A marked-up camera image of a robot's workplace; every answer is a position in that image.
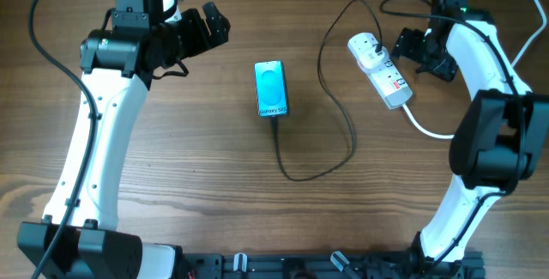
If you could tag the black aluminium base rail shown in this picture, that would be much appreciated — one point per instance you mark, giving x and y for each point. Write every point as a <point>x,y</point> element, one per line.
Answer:
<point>383,265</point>

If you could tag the white USB charger plug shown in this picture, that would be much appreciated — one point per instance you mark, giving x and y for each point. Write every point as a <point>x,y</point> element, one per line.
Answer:
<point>369,59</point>

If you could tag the white power strip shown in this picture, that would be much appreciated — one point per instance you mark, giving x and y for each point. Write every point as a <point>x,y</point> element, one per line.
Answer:
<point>386,79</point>

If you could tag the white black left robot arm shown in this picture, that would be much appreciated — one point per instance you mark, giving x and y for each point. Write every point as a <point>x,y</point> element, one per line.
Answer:
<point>77,236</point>

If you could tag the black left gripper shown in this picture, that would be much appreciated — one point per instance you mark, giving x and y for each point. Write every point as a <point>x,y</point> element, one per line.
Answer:
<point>200,39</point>

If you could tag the teal Galaxy smartphone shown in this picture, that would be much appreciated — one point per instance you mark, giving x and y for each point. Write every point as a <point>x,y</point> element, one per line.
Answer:
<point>271,91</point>

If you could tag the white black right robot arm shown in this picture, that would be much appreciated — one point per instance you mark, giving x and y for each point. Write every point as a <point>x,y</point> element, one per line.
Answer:
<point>498,142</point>

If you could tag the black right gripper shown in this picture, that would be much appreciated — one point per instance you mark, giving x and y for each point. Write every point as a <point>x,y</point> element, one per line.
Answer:
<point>407,46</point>

